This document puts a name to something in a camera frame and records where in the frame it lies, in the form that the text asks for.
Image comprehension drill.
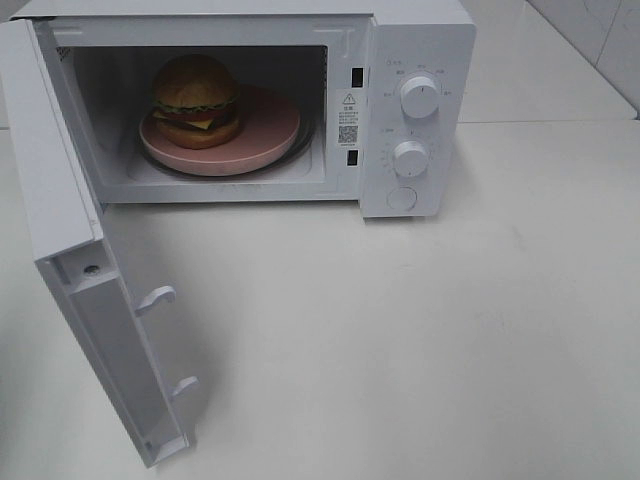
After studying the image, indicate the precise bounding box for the pink round plate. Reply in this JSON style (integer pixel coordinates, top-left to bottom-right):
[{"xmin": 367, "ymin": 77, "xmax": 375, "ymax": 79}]
[{"xmin": 139, "ymin": 85, "xmax": 301, "ymax": 177}]

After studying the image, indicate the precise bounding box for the lower white timer knob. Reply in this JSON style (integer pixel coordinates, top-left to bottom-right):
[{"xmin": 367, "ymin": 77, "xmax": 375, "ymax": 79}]
[{"xmin": 392, "ymin": 141, "xmax": 430, "ymax": 178}]

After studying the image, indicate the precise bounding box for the white microwave door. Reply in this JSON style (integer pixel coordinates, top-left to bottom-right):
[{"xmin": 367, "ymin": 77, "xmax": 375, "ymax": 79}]
[{"xmin": 1, "ymin": 19, "xmax": 189, "ymax": 466}]

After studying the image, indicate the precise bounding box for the upper white power knob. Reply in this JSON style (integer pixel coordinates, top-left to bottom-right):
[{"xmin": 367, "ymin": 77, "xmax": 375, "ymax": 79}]
[{"xmin": 399, "ymin": 72, "xmax": 441, "ymax": 119}]

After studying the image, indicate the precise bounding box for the round white door button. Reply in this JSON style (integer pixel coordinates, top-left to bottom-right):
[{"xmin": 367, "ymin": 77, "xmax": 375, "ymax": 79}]
[{"xmin": 387, "ymin": 186, "xmax": 417, "ymax": 211}]

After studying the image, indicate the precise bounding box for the white microwave oven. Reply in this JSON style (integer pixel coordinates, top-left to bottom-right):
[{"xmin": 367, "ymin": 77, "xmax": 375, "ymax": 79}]
[{"xmin": 9, "ymin": 1, "xmax": 476, "ymax": 217}]

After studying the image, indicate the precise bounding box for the burger with sesame bun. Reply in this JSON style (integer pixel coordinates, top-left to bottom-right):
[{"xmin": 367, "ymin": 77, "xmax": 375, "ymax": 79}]
[{"xmin": 151, "ymin": 54, "xmax": 241, "ymax": 150}]

